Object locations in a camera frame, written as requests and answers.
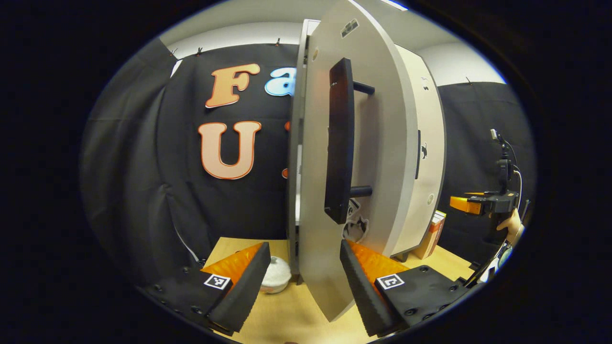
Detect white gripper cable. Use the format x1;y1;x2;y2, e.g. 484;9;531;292
507;139;525;213

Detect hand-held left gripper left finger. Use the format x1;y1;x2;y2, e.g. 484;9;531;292
143;242;272;336

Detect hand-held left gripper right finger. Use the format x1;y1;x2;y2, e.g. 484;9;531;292
340;240;471;337

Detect white and grey shoe cabinet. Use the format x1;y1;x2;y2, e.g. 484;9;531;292
287;0;448;322

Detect black backdrop cloth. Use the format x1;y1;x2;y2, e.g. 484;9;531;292
79;38;536;287

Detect white round object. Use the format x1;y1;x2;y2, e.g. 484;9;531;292
261;257;292;294

